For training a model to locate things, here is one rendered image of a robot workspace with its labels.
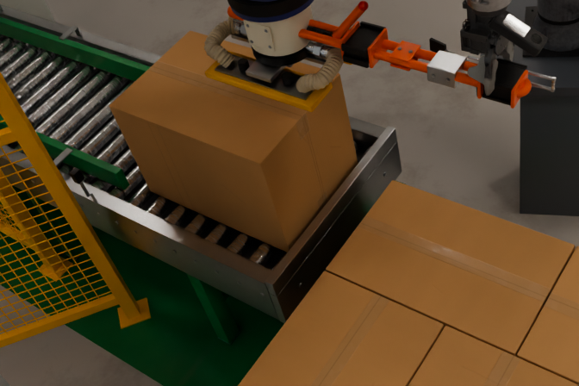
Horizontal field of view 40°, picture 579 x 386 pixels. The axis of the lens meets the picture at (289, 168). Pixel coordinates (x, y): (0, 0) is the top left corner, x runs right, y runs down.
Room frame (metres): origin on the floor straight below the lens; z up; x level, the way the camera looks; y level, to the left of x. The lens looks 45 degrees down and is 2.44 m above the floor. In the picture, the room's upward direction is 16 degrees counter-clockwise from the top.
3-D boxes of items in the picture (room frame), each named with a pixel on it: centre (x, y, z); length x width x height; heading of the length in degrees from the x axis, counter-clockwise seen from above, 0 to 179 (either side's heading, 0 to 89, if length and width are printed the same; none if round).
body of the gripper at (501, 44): (1.30, -0.48, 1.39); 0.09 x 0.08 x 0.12; 43
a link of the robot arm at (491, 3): (1.29, -0.48, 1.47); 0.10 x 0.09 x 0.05; 133
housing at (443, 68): (1.37, -0.40, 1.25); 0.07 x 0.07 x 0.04; 44
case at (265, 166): (1.91, 0.13, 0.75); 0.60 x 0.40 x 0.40; 43
